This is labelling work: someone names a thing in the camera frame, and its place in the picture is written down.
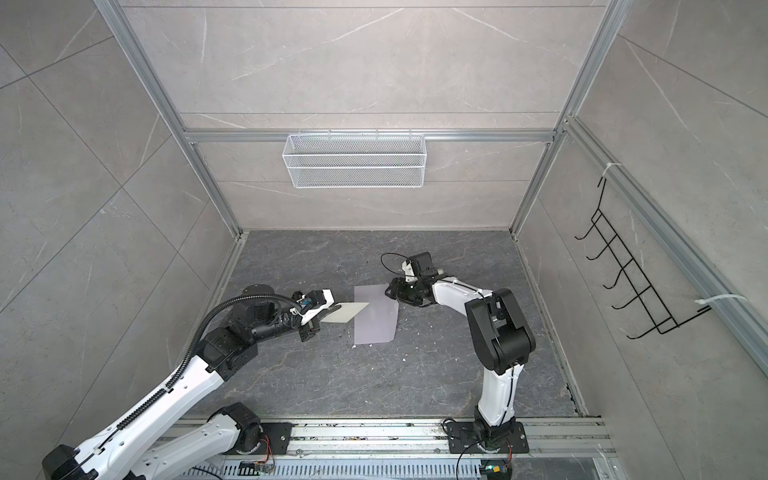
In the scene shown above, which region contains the beige letter paper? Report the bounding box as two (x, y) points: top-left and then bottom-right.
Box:
(321, 302), (369, 324)

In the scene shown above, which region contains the grey purple envelope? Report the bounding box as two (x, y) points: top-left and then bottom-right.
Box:
(354, 284), (399, 345)

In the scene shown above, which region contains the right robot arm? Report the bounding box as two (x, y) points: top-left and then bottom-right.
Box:
(385, 275), (536, 448)

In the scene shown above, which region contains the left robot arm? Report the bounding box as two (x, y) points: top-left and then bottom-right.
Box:
(42, 286), (340, 479)

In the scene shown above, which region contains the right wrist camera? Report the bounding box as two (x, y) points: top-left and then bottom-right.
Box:
(401, 252), (441, 282)

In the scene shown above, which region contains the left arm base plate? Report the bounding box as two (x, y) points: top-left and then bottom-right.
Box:
(252, 422), (293, 458)

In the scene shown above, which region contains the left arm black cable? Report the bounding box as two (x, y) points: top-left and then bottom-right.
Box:
(107, 293), (301, 433)

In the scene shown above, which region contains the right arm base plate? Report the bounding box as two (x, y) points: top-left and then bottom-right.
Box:
(441, 419), (530, 454)

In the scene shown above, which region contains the white vented cable duct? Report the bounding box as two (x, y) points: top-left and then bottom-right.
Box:
(178, 458), (485, 479)

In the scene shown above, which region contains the aluminium rail frame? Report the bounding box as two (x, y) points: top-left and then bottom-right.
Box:
(155, 418), (619, 460)

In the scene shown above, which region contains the black wire hook rack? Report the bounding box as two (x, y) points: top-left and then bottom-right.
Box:
(574, 177), (712, 340)

